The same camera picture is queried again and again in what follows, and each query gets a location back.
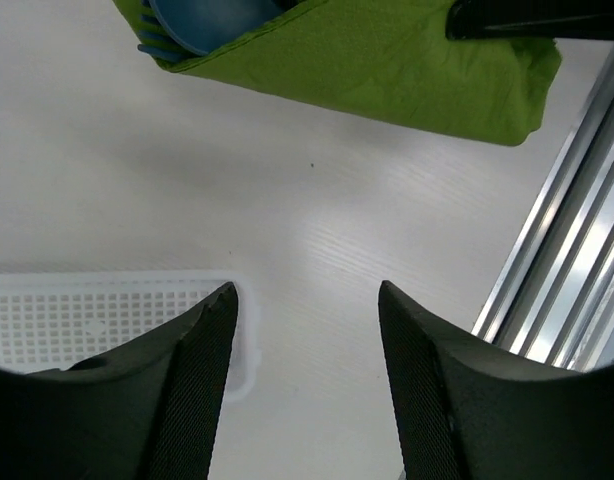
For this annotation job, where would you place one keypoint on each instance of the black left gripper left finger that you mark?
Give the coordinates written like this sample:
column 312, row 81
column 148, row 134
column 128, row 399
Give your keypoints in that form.
column 148, row 409

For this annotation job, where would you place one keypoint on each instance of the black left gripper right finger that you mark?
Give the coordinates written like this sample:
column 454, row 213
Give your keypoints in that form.
column 466, row 409

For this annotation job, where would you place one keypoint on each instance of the dark blue plastic fork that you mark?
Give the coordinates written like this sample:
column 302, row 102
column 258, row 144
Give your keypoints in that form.
column 156, row 42

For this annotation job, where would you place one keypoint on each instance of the green paper napkin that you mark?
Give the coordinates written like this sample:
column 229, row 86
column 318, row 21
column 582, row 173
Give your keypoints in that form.
column 391, row 61

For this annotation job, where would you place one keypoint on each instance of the dark blue plastic spoon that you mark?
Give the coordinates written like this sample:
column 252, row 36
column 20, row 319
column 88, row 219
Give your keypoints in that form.
column 203, row 26

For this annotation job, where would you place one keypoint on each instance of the white slotted cutlery tray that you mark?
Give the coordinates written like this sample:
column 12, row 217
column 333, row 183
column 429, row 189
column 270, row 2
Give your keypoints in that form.
column 54, row 320

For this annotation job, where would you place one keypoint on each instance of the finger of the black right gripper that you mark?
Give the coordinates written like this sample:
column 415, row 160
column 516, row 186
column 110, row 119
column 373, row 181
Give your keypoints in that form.
column 495, row 19

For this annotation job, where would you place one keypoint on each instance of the aluminium mounting rail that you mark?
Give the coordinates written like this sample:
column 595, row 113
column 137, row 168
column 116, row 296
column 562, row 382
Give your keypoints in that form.
column 553, row 301

